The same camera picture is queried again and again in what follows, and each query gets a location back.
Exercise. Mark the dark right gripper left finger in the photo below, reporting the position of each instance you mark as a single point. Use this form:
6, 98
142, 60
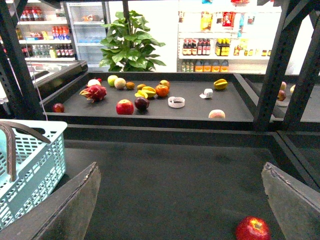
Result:
64, 215

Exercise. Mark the dark purple plum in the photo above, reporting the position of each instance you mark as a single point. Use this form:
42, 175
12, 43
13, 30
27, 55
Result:
141, 103

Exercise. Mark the black display tray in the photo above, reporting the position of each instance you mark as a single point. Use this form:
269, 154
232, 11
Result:
237, 102

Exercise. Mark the pale fruit on right tray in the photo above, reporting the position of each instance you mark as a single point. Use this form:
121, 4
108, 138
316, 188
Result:
283, 86

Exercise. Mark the right sauce bottle shelf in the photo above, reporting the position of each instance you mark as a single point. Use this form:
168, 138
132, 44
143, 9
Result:
234, 36

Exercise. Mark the yellow starfruit far right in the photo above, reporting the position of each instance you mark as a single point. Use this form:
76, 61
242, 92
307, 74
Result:
220, 84

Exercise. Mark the light blue plastic basket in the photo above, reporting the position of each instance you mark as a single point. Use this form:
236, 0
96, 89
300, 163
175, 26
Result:
32, 162

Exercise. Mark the small mango behind persimmon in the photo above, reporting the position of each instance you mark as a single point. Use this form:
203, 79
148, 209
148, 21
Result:
165, 83

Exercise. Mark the small red apple at edge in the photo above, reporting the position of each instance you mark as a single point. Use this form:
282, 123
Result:
58, 108

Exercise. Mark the black metal frame post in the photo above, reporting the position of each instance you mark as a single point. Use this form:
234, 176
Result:
293, 12
14, 74

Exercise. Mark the glass door refrigerator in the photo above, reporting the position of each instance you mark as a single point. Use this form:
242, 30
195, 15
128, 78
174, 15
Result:
86, 20

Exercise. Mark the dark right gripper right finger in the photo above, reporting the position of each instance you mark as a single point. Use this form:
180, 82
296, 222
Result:
295, 205

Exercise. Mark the green potted plant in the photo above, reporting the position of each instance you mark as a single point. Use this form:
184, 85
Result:
129, 46

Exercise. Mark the small brown fruit by starfruit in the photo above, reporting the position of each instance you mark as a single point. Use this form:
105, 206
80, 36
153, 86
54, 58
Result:
140, 86

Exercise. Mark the red fruit on right tray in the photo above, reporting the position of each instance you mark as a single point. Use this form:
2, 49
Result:
281, 96

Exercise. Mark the brown kiwi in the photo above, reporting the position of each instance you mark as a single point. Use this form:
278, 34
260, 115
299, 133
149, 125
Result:
130, 85

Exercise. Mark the orange persimmon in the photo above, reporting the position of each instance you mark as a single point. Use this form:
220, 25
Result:
162, 90

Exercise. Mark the pale peach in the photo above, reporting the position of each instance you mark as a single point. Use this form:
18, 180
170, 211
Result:
217, 113

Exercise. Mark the pink dragon fruit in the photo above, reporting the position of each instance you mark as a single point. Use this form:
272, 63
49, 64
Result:
94, 93

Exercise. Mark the yellow starfruit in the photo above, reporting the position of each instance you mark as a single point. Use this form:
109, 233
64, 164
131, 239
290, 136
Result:
220, 84
146, 92

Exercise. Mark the red yellow apple on tray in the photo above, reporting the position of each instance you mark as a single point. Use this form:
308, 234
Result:
124, 107

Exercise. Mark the yellow starfruit centre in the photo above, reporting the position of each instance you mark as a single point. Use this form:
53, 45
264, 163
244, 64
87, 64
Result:
146, 92

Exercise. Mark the black metal frame post right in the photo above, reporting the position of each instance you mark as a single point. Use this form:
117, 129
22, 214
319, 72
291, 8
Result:
293, 12

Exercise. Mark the green apple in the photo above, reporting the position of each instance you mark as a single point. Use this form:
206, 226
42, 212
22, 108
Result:
111, 80

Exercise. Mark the black metal frame post left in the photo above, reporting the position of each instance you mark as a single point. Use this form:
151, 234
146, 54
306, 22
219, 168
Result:
14, 74

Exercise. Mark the pale tan melon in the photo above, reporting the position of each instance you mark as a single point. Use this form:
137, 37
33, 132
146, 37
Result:
120, 83

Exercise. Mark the white round fruit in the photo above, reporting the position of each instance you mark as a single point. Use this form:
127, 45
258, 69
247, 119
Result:
93, 82

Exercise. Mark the red apple near front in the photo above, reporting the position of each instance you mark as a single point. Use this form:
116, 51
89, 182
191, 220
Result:
252, 228

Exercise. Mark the left drinks shelf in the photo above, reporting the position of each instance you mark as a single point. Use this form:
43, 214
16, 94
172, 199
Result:
43, 31

